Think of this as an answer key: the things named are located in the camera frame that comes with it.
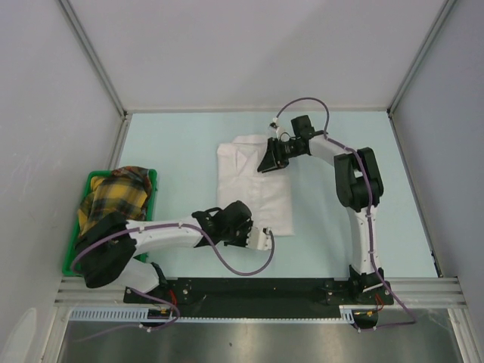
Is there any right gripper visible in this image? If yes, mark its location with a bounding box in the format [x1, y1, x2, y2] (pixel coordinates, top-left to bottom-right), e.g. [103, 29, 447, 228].
[257, 138, 304, 174]

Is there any white long sleeve shirt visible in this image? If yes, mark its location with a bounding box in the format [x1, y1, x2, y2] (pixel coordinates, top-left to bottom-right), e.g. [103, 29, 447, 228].
[216, 135, 295, 236]

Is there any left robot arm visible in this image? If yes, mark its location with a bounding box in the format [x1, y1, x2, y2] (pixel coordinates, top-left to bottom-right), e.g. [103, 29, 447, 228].
[71, 200, 253, 303]

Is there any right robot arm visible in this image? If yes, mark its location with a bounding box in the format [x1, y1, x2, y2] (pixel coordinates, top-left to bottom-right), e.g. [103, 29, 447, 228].
[257, 115, 385, 305]

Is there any yellow plaid shirt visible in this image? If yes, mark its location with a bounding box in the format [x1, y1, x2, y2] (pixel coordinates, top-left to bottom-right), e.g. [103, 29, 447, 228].
[77, 166, 153, 235]

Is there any green plastic bin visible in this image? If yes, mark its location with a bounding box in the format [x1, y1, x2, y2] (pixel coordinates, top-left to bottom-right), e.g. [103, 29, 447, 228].
[62, 166, 157, 277]

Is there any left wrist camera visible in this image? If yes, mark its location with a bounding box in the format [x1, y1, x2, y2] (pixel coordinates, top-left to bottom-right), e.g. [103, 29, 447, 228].
[247, 227, 272, 251]

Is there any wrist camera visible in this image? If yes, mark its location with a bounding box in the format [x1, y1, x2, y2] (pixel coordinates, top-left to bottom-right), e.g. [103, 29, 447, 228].
[268, 117, 290, 141]
[247, 227, 272, 251]

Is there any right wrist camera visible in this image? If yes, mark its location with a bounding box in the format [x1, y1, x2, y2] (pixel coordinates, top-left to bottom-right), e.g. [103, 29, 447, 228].
[268, 117, 290, 141]

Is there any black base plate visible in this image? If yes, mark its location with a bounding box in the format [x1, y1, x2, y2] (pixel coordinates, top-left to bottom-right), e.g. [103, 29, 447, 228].
[123, 277, 394, 318]

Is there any white cable duct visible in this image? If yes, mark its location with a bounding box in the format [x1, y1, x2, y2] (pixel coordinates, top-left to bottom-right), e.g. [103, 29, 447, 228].
[70, 307, 355, 324]

